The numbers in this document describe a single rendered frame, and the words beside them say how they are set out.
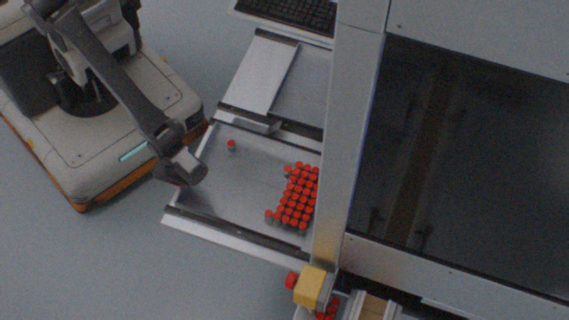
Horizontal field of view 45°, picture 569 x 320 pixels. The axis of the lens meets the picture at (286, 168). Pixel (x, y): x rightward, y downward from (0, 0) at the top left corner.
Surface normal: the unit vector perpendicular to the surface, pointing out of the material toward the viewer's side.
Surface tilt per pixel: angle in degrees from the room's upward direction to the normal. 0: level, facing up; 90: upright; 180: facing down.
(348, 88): 90
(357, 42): 90
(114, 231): 0
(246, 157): 0
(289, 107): 0
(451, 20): 90
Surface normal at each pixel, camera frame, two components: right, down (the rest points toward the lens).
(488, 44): -0.35, 0.81
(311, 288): 0.01, -0.50
